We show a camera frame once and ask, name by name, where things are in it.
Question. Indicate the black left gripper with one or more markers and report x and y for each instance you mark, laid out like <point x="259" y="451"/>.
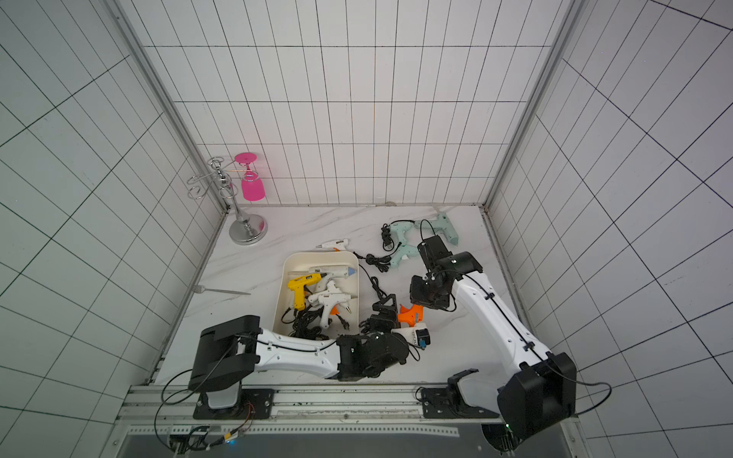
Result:
<point x="391" y="322"/>

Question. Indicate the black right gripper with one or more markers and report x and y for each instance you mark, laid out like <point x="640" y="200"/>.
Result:
<point x="428" y="295"/>

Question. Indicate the white mini glue gun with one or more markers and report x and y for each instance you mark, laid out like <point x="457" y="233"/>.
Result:
<point x="328" y="300"/>

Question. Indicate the white glue gun orange trigger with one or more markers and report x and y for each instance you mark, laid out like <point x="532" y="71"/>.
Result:
<point x="334" y="245"/>

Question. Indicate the yellow glue gun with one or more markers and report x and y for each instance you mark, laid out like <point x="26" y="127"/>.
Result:
<point x="298" y="285"/>

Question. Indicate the cream plastic storage tray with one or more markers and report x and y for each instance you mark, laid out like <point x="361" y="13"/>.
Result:
<point x="306" y="323"/>

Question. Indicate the light teal glue gun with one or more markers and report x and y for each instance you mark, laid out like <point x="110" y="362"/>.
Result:
<point x="402" y="252"/>

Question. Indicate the large white glue gun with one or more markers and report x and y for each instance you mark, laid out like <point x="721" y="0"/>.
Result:
<point x="329" y="272"/>

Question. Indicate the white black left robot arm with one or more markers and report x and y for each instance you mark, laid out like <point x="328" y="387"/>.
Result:
<point x="230" y="351"/>

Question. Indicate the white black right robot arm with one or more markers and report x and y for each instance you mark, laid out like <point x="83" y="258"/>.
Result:
<point x="538" y="387"/>

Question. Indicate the large mint glue gun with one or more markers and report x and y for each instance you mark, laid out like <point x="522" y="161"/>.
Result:
<point x="442" y="225"/>

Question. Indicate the chrome wine glass rack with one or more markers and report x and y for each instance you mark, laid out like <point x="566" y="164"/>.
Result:
<point x="247" y="228"/>

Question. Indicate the pink plastic wine glass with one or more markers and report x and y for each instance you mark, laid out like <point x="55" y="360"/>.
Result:
<point x="252" y="186"/>

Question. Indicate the metal fork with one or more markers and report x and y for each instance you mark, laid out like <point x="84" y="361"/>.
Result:
<point x="201" y="289"/>

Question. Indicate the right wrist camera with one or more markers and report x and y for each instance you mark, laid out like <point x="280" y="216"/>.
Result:
<point x="432" y="249"/>

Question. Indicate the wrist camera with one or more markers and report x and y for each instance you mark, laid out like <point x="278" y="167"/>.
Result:
<point x="432" y="249"/>
<point x="418" y="335"/>

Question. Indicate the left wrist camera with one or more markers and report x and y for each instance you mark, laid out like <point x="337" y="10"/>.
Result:
<point x="418" y="335"/>

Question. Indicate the aluminium mounting rail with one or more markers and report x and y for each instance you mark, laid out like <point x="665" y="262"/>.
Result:
<point x="296" y="409"/>

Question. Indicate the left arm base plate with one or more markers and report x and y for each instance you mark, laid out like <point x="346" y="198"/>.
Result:
<point x="235" y="403"/>

